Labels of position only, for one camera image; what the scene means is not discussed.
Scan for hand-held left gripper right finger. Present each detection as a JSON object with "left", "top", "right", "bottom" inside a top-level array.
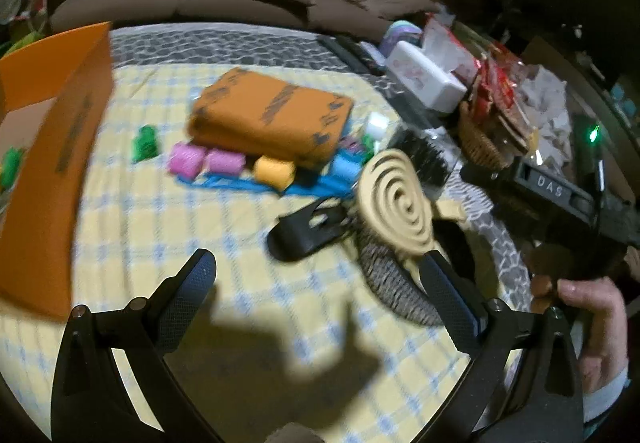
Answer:
[{"left": 415, "top": 250, "right": 586, "bottom": 443}]

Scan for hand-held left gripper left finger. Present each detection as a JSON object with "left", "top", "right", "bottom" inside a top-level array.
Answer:
[{"left": 50, "top": 248, "right": 223, "bottom": 443}]

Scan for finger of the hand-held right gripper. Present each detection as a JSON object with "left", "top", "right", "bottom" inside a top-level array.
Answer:
[
  {"left": 267, "top": 200, "right": 352, "bottom": 265},
  {"left": 459, "top": 161, "right": 522, "bottom": 190}
]

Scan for yellow thread roll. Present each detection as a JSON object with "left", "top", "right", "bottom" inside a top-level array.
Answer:
[{"left": 252, "top": 157, "right": 297, "bottom": 191}]

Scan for light blue thread spool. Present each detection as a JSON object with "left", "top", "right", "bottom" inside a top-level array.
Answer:
[{"left": 327, "top": 153, "right": 363, "bottom": 184}]

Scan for beige spiral coil holder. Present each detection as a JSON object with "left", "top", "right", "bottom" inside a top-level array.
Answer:
[{"left": 356, "top": 148, "right": 466, "bottom": 274}]

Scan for pink thread roll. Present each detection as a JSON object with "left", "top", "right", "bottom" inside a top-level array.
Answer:
[
  {"left": 167, "top": 143, "right": 207, "bottom": 181},
  {"left": 204, "top": 149, "right": 247, "bottom": 180}
]

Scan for orange towel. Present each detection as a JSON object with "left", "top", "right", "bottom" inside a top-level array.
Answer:
[{"left": 187, "top": 67, "right": 355, "bottom": 170}]

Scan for orange cardboard box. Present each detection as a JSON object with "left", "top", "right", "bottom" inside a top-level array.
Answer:
[{"left": 0, "top": 21, "right": 116, "bottom": 321}]

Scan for person's right forearm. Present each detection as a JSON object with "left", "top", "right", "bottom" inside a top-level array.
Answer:
[{"left": 582, "top": 363, "right": 636, "bottom": 429}]

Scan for person's right hand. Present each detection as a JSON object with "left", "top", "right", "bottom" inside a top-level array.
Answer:
[{"left": 531, "top": 275, "right": 631, "bottom": 393}]

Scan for wicker basket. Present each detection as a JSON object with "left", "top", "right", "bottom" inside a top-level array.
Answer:
[{"left": 457, "top": 100, "right": 531, "bottom": 168}]

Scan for yellow plaid cloth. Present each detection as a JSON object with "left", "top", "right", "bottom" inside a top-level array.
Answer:
[{"left": 0, "top": 60, "right": 506, "bottom": 443}]

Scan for black bristly brush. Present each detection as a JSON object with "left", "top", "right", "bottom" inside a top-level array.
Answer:
[{"left": 387, "top": 128, "right": 463, "bottom": 196}]

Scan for pile of red snack packets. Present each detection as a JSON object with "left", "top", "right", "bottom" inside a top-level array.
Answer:
[{"left": 467, "top": 43, "right": 531, "bottom": 134}]

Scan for crumpled white plastic wrap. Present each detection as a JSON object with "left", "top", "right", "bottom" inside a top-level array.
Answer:
[{"left": 515, "top": 63, "right": 576, "bottom": 164}]

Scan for white tissue box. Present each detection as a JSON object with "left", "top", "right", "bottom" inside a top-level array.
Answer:
[{"left": 385, "top": 40, "right": 467, "bottom": 114}]

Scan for red and white plastic packet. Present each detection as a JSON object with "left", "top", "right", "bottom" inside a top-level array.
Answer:
[{"left": 422, "top": 15, "right": 481, "bottom": 78}]

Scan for black remote coloured buttons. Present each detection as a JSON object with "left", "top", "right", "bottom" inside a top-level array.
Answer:
[{"left": 350, "top": 40, "right": 390, "bottom": 76}]

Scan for pale purple cup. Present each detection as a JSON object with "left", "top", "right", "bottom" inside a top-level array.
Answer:
[{"left": 380, "top": 20, "right": 423, "bottom": 58}]

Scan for plain black remote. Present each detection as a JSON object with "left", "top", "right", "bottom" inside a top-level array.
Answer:
[{"left": 317, "top": 35, "right": 371, "bottom": 74}]

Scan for green bag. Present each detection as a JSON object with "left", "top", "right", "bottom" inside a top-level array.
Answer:
[{"left": 5, "top": 30, "right": 46, "bottom": 56}]

